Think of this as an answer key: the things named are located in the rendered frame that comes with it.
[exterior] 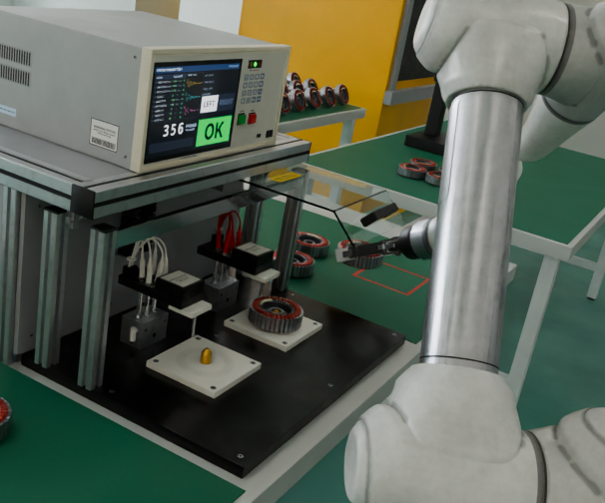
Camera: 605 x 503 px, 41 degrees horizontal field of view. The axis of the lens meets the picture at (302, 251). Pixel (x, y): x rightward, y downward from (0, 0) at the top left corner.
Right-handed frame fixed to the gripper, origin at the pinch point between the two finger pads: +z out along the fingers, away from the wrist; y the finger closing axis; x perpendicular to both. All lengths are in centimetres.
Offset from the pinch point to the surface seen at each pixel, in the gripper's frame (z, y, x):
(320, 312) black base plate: -3.1, -17.1, -12.4
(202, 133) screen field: -20, -52, 23
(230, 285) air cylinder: 2.0, -36.4, -3.8
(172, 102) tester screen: -26, -61, 27
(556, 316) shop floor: 107, 222, -37
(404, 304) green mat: -1.8, 10.0, -13.8
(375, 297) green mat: 2.9, 5.3, -11.1
